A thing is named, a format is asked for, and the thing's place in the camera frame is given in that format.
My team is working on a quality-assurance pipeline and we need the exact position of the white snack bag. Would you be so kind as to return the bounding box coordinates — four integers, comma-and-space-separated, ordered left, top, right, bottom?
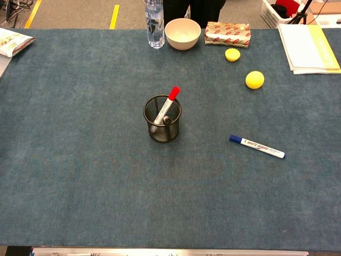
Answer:
0, 27, 36, 58

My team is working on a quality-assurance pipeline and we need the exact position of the black mesh pen holder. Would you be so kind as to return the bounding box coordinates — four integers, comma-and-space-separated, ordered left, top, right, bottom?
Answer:
142, 94, 183, 143

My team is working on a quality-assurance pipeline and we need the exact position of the white plastic basket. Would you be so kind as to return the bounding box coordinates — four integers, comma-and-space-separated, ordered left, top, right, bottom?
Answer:
259, 0, 307, 29

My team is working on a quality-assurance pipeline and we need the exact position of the red cap whiteboard marker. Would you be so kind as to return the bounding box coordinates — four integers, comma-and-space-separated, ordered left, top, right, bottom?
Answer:
153, 86, 181, 125

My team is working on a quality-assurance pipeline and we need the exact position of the cream ceramic bowl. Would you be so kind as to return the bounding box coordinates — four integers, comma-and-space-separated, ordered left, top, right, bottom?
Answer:
164, 18, 202, 51

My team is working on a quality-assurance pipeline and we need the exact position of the cardboard box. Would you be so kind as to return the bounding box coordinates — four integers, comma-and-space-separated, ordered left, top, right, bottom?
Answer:
306, 2, 341, 25

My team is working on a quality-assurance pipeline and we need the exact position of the blue cap whiteboard marker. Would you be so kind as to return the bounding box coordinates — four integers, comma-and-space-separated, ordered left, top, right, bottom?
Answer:
229, 134, 287, 160

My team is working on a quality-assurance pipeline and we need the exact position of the yellow ball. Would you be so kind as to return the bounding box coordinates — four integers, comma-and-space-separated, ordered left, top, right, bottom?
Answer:
245, 70, 265, 90

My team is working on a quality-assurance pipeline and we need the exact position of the person in black trousers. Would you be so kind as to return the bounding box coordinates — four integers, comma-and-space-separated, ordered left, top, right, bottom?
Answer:
163, 0, 227, 29

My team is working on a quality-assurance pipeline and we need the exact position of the red patterned snack package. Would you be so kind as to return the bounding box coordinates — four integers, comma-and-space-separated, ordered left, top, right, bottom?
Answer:
204, 21, 252, 49

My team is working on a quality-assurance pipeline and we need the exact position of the white and yellow paper stack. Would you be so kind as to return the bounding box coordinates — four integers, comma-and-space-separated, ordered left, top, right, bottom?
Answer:
278, 23, 341, 75

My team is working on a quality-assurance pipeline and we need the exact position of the yellow scalloped lid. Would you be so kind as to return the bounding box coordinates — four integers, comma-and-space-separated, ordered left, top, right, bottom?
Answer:
224, 48, 241, 63

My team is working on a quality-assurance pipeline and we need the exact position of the black tripod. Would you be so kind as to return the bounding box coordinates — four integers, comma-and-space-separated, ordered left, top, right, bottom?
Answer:
287, 0, 314, 26

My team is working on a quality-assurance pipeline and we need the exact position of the clear plastic water bottle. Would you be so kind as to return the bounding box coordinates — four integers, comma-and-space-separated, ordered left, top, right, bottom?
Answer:
144, 0, 165, 50

